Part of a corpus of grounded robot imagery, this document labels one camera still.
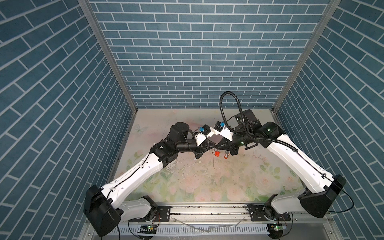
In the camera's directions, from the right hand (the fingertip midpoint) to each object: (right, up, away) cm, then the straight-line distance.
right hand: (215, 144), depth 69 cm
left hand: (-1, 0, -1) cm, 2 cm away
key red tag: (0, -4, -2) cm, 4 cm away
